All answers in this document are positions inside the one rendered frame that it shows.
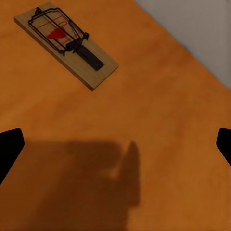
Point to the cabinet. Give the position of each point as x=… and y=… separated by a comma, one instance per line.
x=138, y=153

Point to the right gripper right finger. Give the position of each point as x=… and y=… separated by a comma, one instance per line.
x=224, y=143

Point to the mousetrap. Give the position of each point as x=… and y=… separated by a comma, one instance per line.
x=68, y=43

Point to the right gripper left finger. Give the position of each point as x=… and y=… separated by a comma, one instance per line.
x=11, y=144

